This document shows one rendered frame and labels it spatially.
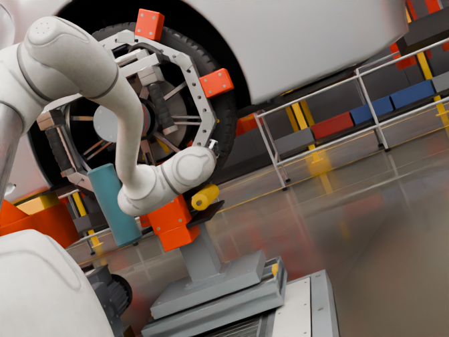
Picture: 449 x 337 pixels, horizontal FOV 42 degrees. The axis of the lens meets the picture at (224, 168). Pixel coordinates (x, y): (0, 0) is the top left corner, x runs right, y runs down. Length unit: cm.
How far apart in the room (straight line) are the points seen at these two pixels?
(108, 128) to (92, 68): 65
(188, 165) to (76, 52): 51
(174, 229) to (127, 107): 72
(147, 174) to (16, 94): 52
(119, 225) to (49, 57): 84
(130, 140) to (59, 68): 32
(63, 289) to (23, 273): 5
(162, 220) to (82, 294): 124
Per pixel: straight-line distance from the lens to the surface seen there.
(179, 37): 202
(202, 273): 215
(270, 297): 201
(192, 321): 207
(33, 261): 72
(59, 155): 181
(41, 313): 71
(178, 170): 156
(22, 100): 120
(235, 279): 203
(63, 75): 120
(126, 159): 149
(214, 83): 190
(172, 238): 197
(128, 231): 188
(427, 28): 565
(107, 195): 188
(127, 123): 138
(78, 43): 118
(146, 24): 196
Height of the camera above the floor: 68
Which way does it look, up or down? 3 degrees down
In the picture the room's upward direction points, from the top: 22 degrees counter-clockwise
